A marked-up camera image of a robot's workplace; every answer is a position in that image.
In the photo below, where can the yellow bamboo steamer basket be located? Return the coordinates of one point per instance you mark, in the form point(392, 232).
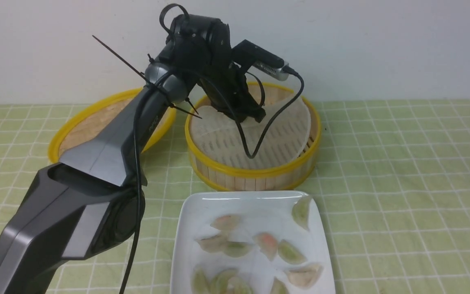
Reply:
point(284, 177)

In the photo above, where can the green dumpling bottom left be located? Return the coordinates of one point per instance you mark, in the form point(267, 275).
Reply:
point(199, 281)

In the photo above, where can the pink green dumpling bottom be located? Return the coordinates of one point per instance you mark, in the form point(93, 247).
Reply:
point(237, 285)

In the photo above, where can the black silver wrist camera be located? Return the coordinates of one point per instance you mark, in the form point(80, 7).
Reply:
point(261, 60)

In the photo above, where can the pale grey dumpling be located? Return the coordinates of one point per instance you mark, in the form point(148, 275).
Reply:
point(216, 243)

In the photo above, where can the green dumpling at plate corner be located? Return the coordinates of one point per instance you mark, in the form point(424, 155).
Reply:
point(300, 212)

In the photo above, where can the pale pink dumpling right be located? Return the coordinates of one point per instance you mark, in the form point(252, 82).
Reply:
point(306, 276)

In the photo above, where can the white square plate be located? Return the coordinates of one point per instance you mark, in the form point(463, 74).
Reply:
point(260, 212)

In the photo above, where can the green checkered tablecloth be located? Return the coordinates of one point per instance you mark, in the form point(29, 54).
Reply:
point(391, 181)

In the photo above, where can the green dumpling bottom middle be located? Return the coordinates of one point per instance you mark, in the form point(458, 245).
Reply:
point(219, 284)

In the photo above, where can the green dumpling centre left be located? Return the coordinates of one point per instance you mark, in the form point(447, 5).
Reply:
point(236, 249)

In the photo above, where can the green dumpling bottom right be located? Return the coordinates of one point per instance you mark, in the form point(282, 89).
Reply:
point(278, 287)

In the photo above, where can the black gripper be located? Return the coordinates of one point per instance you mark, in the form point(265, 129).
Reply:
point(203, 45)

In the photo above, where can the pink orange dumpling centre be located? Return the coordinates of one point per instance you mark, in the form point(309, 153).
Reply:
point(268, 244)

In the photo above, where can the pink dumpling upper left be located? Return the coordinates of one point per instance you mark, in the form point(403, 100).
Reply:
point(226, 222)

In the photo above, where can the green dumpling centre right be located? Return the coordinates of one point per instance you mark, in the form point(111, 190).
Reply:
point(290, 254)

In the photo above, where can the yellow bamboo steamer lid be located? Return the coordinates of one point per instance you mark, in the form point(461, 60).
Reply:
point(88, 123)

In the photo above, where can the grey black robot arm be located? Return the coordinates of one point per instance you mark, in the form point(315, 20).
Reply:
point(91, 199)

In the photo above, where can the white steamer liner cloth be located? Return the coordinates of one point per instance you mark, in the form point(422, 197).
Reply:
point(217, 136)

